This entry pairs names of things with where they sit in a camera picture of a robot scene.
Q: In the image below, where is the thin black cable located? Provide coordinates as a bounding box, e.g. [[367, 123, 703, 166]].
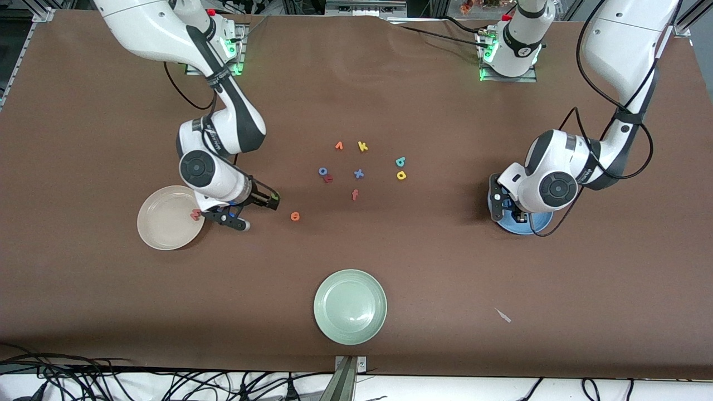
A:
[[390, 17, 488, 51]]

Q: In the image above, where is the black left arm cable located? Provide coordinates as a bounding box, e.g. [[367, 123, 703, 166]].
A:
[[529, 0, 653, 237]]

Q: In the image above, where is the brown table cover sheet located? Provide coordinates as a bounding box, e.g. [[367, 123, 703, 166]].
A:
[[0, 10, 713, 380]]

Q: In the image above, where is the pale green round plate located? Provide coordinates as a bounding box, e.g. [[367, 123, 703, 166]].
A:
[[313, 269, 388, 346]]

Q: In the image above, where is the blue round plate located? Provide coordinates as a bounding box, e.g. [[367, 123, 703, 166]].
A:
[[489, 192, 554, 236]]

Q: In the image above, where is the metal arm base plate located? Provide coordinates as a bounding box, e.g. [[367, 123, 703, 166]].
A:
[[223, 22, 248, 76], [479, 31, 538, 83]]

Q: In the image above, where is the grey metal camera mount bracket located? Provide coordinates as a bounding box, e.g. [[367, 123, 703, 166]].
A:
[[319, 355, 367, 401]]

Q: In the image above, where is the grey metal frame beam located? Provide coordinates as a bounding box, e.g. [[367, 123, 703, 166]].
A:
[[325, 0, 407, 17]]

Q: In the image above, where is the beige round plate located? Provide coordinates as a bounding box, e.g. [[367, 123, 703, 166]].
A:
[[136, 185, 206, 251]]

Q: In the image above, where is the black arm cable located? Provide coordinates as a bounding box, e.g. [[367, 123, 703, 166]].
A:
[[529, 0, 653, 237], [163, 56, 279, 207]]

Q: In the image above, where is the aluminium frame profile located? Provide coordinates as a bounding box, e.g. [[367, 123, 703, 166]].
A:
[[0, 7, 56, 112], [673, 0, 713, 38]]

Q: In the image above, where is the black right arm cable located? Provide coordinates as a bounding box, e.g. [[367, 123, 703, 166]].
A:
[[163, 56, 279, 207]]

